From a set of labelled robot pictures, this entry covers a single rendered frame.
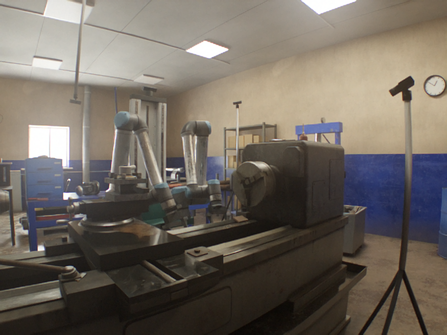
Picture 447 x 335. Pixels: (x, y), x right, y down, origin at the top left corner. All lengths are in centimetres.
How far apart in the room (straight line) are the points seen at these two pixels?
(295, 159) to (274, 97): 450
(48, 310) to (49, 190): 221
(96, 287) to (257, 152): 125
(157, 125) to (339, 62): 377
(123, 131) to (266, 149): 96
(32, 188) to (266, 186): 225
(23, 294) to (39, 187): 209
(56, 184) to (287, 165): 225
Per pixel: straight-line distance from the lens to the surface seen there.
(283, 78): 587
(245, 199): 148
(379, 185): 478
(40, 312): 83
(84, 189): 294
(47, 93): 831
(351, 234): 360
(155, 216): 237
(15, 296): 93
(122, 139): 189
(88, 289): 80
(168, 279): 83
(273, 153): 163
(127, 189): 131
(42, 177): 294
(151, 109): 245
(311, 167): 155
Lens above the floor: 122
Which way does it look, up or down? 1 degrees down
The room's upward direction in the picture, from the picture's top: straight up
